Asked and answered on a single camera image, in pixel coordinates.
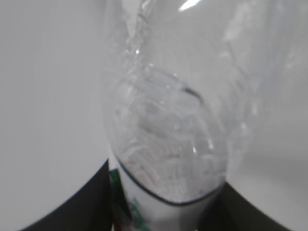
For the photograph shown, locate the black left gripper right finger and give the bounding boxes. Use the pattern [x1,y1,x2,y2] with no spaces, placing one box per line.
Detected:
[197,183,295,231]

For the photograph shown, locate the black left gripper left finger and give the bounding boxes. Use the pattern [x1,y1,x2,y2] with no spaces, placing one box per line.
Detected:
[24,160,113,231]

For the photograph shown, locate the clear plastic water bottle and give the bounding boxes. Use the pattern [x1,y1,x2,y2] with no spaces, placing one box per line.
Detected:
[101,0,308,231]

